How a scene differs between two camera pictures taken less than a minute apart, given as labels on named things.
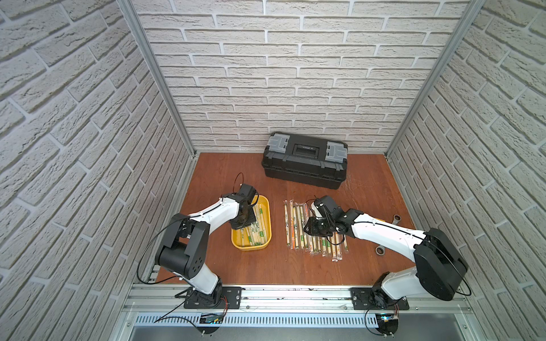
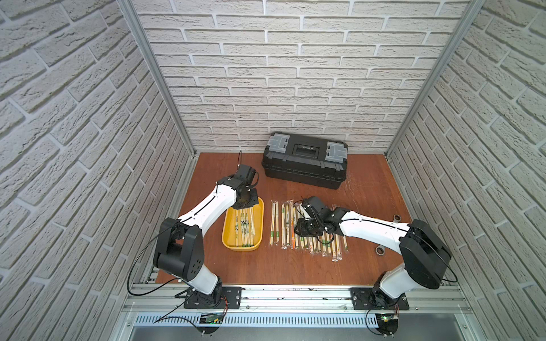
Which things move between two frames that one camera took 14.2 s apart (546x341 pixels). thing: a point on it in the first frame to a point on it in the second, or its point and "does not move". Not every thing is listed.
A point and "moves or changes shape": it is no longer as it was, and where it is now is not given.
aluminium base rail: [157, 312] does not move
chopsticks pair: [294, 226] does not move
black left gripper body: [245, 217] to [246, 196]
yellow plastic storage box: [236, 236] moves or changes shape
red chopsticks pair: [337, 251] does not move
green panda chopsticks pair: [345, 244] does not move
